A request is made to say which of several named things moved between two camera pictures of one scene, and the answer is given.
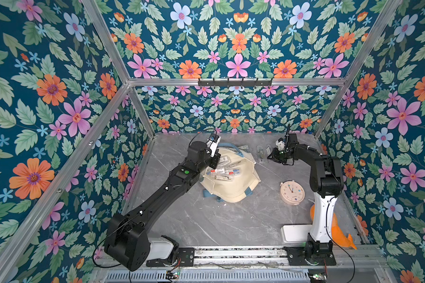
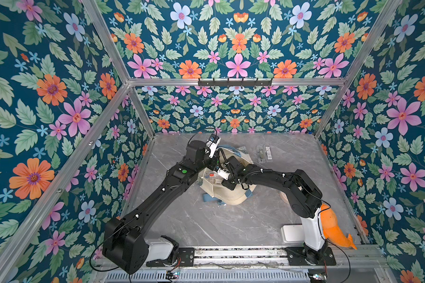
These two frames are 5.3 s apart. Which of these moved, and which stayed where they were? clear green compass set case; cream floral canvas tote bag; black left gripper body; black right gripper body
Moved: black right gripper body
Stayed: clear green compass set case; cream floral canvas tote bag; black left gripper body
